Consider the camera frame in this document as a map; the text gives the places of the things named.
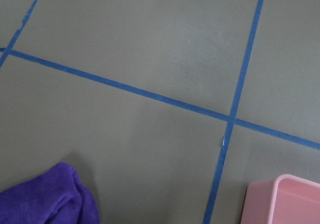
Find purple cloth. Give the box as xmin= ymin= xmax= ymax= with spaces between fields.
xmin=0 ymin=163 xmax=100 ymax=224

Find pink plastic bin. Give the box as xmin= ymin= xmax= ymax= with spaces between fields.
xmin=240 ymin=174 xmax=320 ymax=224

